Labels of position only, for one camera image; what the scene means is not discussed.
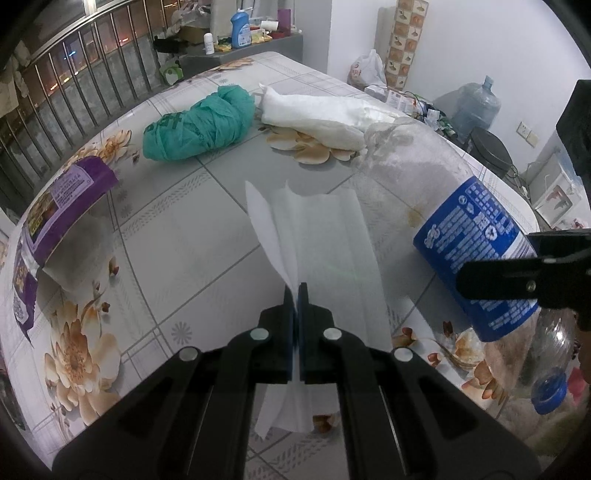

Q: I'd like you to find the wall socket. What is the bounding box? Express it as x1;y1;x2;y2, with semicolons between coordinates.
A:
516;121;543;147

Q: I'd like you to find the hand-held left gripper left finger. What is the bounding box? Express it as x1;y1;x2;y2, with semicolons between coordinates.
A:
52;282;296;480

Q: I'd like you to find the large water jug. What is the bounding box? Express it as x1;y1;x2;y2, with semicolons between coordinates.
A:
450;75;502;139

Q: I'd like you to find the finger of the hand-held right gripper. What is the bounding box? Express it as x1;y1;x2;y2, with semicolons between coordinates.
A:
526;228;591;259
455;256;591;309

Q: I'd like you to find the metal railing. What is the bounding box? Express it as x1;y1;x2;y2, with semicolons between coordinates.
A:
0;0;185;204

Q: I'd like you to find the white plastic bag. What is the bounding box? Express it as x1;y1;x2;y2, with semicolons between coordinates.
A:
255;83;402;151

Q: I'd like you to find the floral tablecloth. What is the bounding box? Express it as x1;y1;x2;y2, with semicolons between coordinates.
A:
0;51;541;480

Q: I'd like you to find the blue detergent bottle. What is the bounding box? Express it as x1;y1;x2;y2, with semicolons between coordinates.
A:
230;8;252;48

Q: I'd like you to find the white tissue paper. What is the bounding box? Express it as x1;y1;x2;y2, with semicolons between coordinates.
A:
245;181;393;440

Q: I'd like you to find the white box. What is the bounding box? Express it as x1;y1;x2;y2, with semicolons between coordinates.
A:
529;152;587;227

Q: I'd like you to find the white bag with red print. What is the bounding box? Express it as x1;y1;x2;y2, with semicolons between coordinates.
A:
347;49;387;88

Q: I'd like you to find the purple yellow snack packet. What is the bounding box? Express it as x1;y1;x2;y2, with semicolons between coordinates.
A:
10;156;120;342

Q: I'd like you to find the green plastic bag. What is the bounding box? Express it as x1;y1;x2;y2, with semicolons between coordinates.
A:
141;85;256;161

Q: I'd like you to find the grey cabinet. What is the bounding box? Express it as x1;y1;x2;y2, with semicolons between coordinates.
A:
178;28;304;79

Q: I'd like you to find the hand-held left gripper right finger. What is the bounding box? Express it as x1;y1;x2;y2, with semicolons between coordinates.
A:
298;282;541;480

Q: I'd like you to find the dark rice cooker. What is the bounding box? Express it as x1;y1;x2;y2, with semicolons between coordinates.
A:
466;127;513;178

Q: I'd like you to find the plastic bottle with blue label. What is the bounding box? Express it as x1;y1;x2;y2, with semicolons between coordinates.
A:
353;116;583;416

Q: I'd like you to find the brown cardboard box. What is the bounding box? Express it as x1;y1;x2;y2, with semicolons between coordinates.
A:
178;25;208;44

